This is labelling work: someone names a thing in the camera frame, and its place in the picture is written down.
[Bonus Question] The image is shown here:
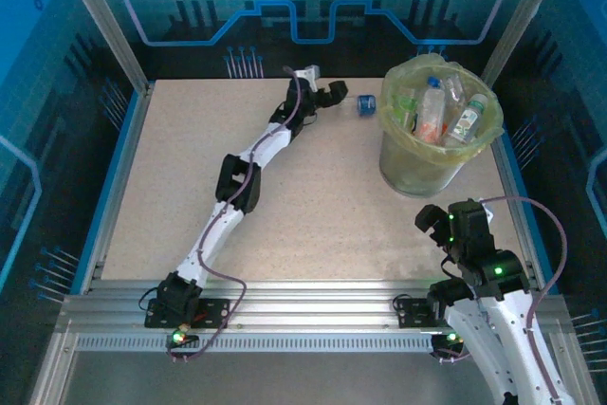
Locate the short blue label water bottle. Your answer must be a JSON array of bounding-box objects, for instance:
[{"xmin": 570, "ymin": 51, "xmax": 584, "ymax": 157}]
[{"xmin": 341, "ymin": 93, "xmax": 378, "ymax": 119}]

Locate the bin with yellow-green bag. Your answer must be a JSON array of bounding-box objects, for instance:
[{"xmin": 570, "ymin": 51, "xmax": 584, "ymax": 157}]
[{"xmin": 377, "ymin": 54, "xmax": 505, "ymax": 197}]

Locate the orange label bottle gold cap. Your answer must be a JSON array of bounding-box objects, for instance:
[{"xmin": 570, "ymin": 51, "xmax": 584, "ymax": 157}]
[{"xmin": 414, "ymin": 120, "xmax": 445, "ymax": 144}]

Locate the small LED circuit board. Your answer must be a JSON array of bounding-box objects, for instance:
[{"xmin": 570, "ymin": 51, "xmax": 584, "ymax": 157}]
[
  {"xmin": 165, "ymin": 323, "xmax": 200, "ymax": 363},
  {"xmin": 429, "ymin": 328, "xmax": 469, "ymax": 363}
]

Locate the slotted metal strip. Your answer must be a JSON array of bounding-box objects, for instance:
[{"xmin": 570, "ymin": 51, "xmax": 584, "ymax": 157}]
[{"xmin": 73, "ymin": 333, "xmax": 563, "ymax": 354}]

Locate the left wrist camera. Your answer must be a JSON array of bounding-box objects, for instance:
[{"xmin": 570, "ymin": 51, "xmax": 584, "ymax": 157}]
[{"xmin": 292, "ymin": 64, "xmax": 322, "ymax": 92}]

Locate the blue aluminium side rail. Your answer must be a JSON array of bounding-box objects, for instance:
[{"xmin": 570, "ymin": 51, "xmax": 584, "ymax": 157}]
[
  {"xmin": 487, "ymin": 138, "xmax": 563, "ymax": 295},
  {"xmin": 70, "ymin": 81, "xmax": 156, "ymax": 295}
]

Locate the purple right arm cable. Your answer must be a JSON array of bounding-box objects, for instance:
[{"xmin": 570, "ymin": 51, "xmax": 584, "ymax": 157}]
[{"xmin": 438, "ymin": 194, "xmax": 569, "ymax": 405}]

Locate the aluminium frame rail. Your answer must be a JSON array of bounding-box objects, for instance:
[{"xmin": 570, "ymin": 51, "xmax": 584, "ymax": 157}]
[{"xmin": 56, "ymin": 280, "xmax": 575, "ymax": 336}]

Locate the aluminium upright post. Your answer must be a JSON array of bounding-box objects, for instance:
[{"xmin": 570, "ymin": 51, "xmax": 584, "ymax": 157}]
[
  {"xmin": 50, "ymin": 0, "xmax": 156, "ymax": 93},
  {"xmin": 481, "ymin": 0, "xmax": 573, "ymax": 86}
]

